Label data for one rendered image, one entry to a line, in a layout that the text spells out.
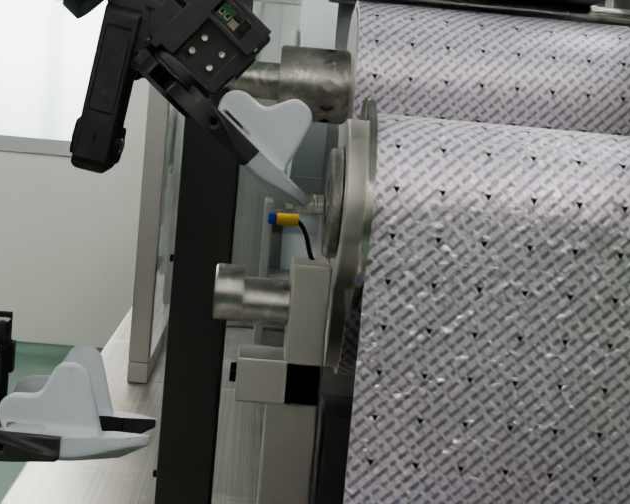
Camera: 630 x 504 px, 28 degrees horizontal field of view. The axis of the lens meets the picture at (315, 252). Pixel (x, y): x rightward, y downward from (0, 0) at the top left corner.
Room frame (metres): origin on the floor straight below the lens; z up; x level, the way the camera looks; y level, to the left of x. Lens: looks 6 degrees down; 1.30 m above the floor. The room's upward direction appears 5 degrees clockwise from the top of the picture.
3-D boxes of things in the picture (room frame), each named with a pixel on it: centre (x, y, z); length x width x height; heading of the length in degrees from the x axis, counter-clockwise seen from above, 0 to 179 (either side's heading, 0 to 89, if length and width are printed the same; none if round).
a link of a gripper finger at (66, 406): (0.75, 0.14, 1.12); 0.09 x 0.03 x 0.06; 84
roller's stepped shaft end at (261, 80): (1.10, 0.07, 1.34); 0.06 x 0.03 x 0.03; 93
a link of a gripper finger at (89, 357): (0.81, 0.14, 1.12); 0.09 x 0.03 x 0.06; 102
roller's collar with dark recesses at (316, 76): (1.10, 0.01, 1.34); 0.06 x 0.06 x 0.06; 3
